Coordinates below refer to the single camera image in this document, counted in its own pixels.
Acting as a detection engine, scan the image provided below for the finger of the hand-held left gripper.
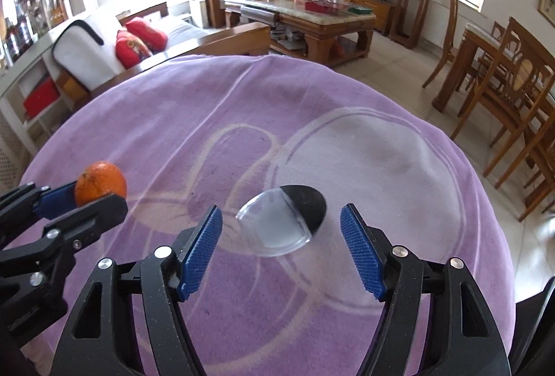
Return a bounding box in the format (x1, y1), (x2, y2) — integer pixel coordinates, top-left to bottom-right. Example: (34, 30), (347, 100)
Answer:
(0, 193), (129, 277)
(0, 181), (79, 250)

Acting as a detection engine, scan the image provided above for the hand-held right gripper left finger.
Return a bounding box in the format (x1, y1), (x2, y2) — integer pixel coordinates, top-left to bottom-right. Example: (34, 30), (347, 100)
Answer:
(52, 205), (223, 376)

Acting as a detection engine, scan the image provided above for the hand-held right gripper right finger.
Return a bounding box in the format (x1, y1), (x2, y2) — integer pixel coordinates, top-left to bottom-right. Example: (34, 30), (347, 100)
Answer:
(340, 203), (513, 376)

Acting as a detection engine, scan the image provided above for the orange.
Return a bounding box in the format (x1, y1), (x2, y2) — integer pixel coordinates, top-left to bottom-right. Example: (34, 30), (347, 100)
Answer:
(75, 161), (128, 207)

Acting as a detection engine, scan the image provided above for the clear container with black lid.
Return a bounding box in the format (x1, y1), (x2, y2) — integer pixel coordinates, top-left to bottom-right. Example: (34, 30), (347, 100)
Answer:
(235, 184), (327, 259)

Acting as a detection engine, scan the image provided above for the red box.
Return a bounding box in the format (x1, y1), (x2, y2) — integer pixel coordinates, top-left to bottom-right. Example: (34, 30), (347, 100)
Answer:
(22, 77), (62, 119)

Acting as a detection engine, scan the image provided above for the white shelf unit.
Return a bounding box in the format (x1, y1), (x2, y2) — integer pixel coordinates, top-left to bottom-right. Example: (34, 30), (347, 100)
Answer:
(0, 41), (89, 191)

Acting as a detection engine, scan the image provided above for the purple printed cloth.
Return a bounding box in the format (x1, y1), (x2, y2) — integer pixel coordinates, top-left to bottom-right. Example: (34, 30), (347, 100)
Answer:
(19, 52), (518, 376)

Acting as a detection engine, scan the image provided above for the red printed pillow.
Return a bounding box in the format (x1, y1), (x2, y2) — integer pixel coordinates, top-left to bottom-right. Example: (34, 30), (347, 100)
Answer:
(125, 17), (169, 52)
(115, 30), (154, 70)

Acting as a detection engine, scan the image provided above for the metal rack with bottles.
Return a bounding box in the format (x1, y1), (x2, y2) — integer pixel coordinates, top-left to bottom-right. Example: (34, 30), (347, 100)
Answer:
(0, 0), (67, 65)

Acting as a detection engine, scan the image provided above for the wooden dining chair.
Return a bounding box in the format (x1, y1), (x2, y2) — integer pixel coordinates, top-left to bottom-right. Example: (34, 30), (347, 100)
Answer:
(422, 0), (461, 89)
(450, 16), (555, 191)
(517, 98), (555, 223)

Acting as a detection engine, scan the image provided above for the wooden sofa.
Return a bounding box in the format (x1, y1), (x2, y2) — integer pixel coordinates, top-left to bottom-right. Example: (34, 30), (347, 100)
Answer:
(52, 2), (272, 100)

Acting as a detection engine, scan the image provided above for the wooden dining table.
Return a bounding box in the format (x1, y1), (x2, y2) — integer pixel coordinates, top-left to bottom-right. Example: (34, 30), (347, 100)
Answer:
(432, 23), (555, 113)

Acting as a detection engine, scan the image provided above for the wooden coffee table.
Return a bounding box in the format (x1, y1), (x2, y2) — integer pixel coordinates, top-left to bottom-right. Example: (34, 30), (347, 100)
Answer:
(224, 0), (377, 69)

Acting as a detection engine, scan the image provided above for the wooden television stand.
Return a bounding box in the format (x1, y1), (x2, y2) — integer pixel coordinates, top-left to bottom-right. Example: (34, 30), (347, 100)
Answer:
(347, 0), (398, 36)

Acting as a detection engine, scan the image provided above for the red tray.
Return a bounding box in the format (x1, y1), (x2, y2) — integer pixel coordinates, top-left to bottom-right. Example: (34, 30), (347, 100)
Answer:
(304, 0), (344, 14)

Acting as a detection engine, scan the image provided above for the tall wooden stand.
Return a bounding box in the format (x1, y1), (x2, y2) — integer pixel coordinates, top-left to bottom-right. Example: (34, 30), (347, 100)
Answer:
(390, 0), (435, 49)

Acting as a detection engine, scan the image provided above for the white cushion with black strap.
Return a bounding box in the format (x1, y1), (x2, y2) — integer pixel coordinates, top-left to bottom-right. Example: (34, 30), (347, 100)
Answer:
(51, 19), (191, 93)

